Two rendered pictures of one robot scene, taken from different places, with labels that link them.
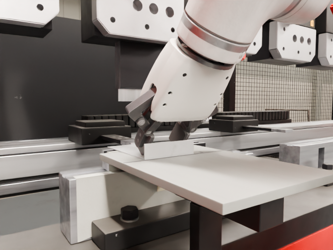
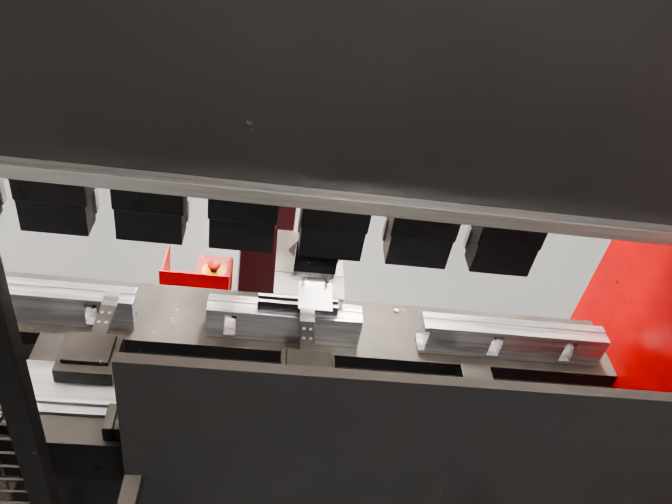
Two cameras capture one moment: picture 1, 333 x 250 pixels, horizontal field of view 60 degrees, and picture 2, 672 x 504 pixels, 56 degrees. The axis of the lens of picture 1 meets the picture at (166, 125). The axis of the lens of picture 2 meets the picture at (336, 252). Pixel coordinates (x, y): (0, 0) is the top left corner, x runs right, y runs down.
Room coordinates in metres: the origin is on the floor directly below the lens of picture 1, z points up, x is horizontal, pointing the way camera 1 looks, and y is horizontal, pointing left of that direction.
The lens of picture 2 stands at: (1.52, 0.57, 2.09)
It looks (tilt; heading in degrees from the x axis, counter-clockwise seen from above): 39 degrees down; 205
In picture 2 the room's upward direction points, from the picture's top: 11 degrees clockwise
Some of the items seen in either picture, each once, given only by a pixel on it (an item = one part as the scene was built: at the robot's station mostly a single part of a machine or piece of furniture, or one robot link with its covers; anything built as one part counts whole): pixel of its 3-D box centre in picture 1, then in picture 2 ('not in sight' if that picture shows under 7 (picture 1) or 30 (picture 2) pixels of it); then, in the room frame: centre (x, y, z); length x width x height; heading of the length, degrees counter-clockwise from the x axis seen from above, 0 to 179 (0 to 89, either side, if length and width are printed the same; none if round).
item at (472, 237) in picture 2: not in sight; (504, 235); (0.26, 0.39, 1.26); 0.15 x 0.09 x 0.17; 124
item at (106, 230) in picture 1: (183, 214); not in sight; (0.47, -0.03, 0.89); 0.30 x 0.05 x 0.03; 124
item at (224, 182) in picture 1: (200, 165); (309, 263); (0.38, -0.05, 1.00); 0.26 x 0.18 x 0.01; 34
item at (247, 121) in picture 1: (251, 124); (98, 330); (0.89, -0.26, 1.01); 0.26 x 0.12 x 0.05; 34
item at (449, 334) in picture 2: not in sight; (511, 339); (0.19, 0.49, 0.92); 0.50 x 0.06 x 0.10; 124
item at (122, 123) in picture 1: (111, 133); (307, 346); (0.64, 0.12, 1.01); 0.26 x 0.12 x 0.05; 34
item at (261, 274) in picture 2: not in sight; (262, 262); (-0.03, -0.46, 0.50); 0.18 x 0.18 x 1.00; 38
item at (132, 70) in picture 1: (144, 73); (315, 262); (0.50, 0.04, 1.13); 0.10 x 0.02 x 0.10; 124
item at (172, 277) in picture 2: not in sight; (197, 278); (0.41, -0.40, 0.75); 0.20 x 0.16 x 0.18; 124
